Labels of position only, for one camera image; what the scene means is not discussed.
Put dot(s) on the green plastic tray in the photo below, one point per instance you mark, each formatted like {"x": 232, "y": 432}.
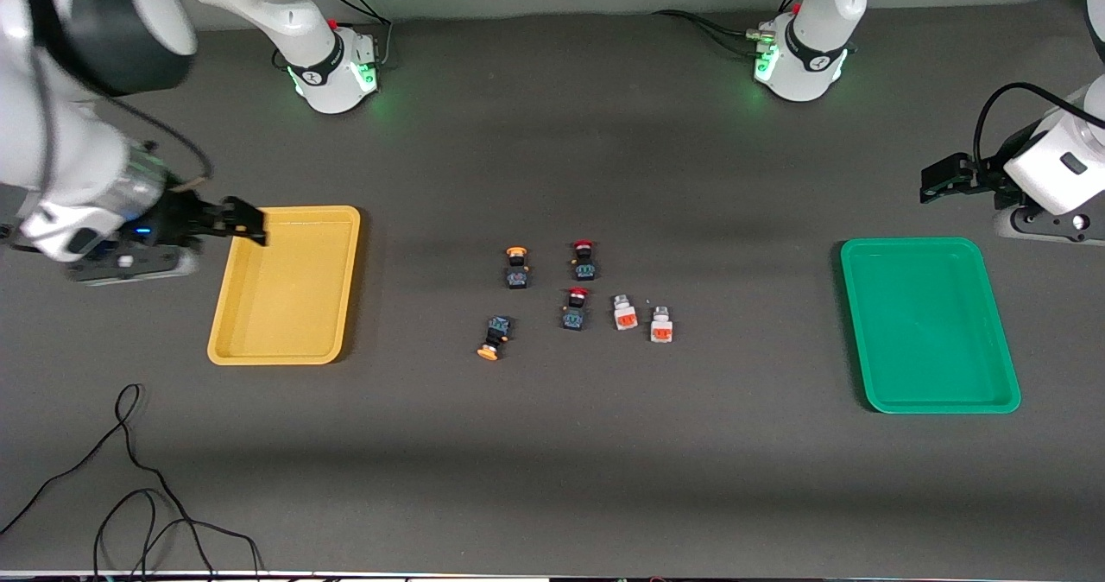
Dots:
{"x": 932, "y": 332}

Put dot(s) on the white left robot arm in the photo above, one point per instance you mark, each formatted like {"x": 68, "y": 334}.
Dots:
{"x": 811, "y": 55}

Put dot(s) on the yellow plastic tray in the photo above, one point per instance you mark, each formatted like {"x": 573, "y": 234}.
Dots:
{"x": 285, "y": 306}

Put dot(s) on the yellow mushroom push button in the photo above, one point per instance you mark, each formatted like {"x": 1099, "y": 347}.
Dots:
{"x": 517, "y": 278}
{"x": 498, "y": 330}

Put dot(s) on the white orange connector left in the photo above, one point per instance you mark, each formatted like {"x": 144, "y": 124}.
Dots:
{"x": 625, "y": 314}

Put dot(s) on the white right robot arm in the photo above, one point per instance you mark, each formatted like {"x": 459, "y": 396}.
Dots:
{"x": 52, "y": 133}

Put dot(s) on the red mushroom push button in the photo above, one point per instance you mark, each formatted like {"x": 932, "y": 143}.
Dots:
{"x": 575, "y": 316}
{"x": 585, "y": 268}

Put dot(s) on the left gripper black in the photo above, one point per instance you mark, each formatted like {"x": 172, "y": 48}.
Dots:
{"x": 987, "y": 176}

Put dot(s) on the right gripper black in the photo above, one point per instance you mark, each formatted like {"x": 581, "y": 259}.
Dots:
{"x": 179, "y": 217}

